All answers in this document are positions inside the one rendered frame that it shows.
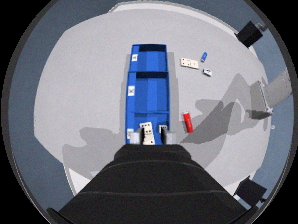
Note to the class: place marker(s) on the blue three-compartment bin tray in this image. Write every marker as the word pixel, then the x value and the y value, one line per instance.
pixel 151 79

